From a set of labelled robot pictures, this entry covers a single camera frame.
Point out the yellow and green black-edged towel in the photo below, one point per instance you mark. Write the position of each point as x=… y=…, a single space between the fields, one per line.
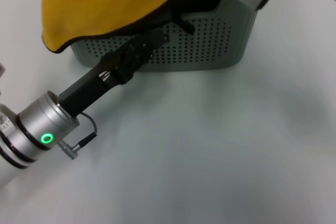
x=99 y=6

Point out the grey-green perforated storage box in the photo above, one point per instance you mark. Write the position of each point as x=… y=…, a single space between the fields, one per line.
x=210 y=51

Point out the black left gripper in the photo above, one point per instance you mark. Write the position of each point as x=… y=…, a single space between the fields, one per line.
x=105 y=77

